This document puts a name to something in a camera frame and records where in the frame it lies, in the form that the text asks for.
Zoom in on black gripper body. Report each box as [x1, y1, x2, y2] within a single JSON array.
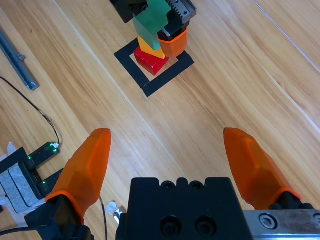
[[109, 0, 198, 26]]

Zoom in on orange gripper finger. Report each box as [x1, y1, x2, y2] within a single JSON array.
[[157, 11, 189, 59], [223, 127, 315, 211], [24, 128, 112, 240]]

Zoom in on yellow wooden block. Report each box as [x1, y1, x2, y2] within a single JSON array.
[[137, 36, 170, 60]]

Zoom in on green wooden block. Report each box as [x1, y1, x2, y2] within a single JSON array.
[[131, 0, 173, 51]]

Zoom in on red wooden block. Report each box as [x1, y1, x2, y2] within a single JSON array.
[[133, 46, 170, 76]]

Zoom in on black tape square outline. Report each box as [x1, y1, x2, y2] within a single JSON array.
[[114, 37, 195, 98]]

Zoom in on black hub with green lights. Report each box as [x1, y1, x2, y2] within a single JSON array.
[[23, 141, 63, 201]]

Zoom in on white tape scrap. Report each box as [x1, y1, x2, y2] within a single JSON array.
[[106, 199, 126, 218]]

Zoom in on thin black cable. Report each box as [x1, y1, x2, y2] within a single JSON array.
[[0, 75, 61, 146], [98, 195, 109, 240]]

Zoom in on aluminium rail with taped end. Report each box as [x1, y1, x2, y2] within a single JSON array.
[[112, 206, 129, 225]]

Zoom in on black camera cable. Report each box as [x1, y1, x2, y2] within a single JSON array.
[[0, 224, 40, 238]]

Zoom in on aluminium rail with bracket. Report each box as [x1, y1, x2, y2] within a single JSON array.
[[0, 23, 41, 91]]

